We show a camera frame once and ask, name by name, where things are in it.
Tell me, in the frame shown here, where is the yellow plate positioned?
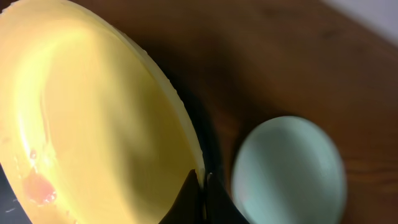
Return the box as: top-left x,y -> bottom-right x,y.
1,1 -> 205,223

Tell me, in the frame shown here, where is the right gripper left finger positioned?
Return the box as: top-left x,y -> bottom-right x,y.
159,169 -> 201,224

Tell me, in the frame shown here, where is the mint plate front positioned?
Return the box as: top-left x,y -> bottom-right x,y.
231,116 -> 346,224

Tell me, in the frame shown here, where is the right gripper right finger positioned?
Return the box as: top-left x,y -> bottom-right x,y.
205,173 -> 249,224

